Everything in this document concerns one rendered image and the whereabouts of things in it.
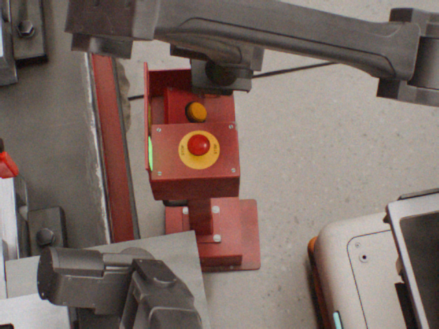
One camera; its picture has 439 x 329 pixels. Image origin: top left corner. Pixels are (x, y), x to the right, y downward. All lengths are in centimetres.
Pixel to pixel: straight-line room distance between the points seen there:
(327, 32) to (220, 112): 67
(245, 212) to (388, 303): 51
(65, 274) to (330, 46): 36
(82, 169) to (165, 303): 52
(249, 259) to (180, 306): 131
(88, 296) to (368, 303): 107
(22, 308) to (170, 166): 40
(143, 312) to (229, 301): 130
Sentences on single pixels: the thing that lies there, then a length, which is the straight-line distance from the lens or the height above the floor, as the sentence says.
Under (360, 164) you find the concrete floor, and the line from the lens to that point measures 216.
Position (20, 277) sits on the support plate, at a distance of 105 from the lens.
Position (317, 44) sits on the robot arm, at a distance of 77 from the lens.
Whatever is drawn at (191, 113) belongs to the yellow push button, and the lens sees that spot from 138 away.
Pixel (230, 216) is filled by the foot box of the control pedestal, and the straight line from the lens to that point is 195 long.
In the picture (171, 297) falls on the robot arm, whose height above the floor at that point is 126.
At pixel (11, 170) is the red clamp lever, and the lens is 90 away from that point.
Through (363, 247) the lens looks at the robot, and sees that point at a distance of 180.
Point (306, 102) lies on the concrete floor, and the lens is 221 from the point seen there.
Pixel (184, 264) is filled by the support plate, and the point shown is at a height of 100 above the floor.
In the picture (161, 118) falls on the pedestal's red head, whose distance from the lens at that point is 141.
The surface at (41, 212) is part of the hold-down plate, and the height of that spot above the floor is 90.
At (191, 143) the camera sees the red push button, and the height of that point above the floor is 81.
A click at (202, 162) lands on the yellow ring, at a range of 129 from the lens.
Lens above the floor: 199
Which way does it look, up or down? 70 degrees down
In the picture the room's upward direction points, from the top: straight up
